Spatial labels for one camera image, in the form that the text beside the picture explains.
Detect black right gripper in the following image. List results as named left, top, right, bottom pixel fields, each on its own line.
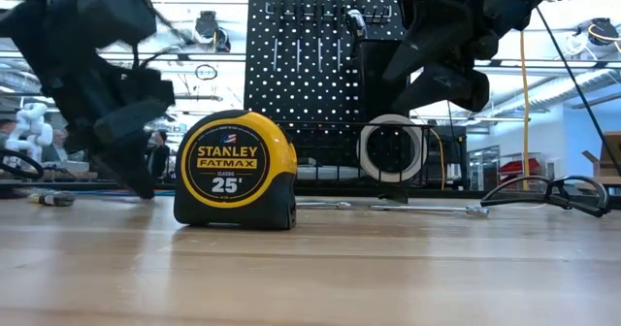
left=382, top=0, right=502, bottom=114

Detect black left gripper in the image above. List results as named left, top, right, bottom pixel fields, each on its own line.
left=50, top=53, right=176, bottom=202

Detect silver black-handled ratchet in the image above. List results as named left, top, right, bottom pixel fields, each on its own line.
left=344, top=8, right=369, bottom=41

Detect yellow black Stanley tape measure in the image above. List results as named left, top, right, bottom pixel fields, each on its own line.
left=173, top=109, right=299, bottom=231

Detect white masking tape roll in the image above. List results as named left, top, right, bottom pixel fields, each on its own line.
left=356, top=114, right=429, bottom=184

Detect silver combination wrench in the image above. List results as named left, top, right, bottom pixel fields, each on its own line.
left=296, top=200, right=352, bottom=210
left=369, top=204, right=490, bottom=219

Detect grey metal utility knife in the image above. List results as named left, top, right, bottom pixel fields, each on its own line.
left=296, top=164, right=364, bottom=181

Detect black clear safety glasses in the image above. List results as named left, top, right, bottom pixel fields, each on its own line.
left=479, top=174, right=612, bottom=219

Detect person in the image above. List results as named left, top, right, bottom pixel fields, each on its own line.
left=145, top=130, right=172, bottom=181
left=0, top=118, right=16, bottom=148
left=41, top=128, right=70, bottom=165

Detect black plastic pegboard bin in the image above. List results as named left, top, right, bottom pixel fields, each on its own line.
left=356, top=38, right=413, bottom=123

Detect black curved hoop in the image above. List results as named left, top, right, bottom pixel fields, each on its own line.
left=0, top=148, right=46, bottom=181

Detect red background bin stack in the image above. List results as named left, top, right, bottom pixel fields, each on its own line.
left=498, top=157, right=542, bottom=178

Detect black metal pegboard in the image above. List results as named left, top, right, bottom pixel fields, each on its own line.
left=244, top=0, right=409, bottom=172

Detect brown cardboard box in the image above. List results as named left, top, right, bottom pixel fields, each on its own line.
left=580, top=131, right=621, bottom=186

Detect thin black hanging cable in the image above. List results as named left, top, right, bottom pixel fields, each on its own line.
left=444, top=100, right=457, bottom=139

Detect metal wire screwdriver holder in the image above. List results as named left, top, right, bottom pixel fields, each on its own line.
left=264, top=1, right=392, bottom=25

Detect black hanging cable loop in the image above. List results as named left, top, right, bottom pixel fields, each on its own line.
left=194, top=63, right=218, bottom=82

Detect yellow hanging cable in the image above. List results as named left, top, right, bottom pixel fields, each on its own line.
left=519, top=28, right=532, bottom=192

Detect yellow extension cord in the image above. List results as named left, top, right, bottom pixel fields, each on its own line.
left=429, top=127, right=446, bottom=192

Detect white hanging coiled cable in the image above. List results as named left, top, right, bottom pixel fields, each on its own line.
left=561, top=28, right=589, bottom=58

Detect black ceiling cable reel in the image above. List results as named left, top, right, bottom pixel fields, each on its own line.
left=194, top=10, right=220, bottom=42
left=214, top=26, right=232, bottom=53
left=587, top=16, right=621, bottom=47

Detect black wire basket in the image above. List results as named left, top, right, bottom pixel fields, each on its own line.
left=285, top=119, right=436, bottom=204

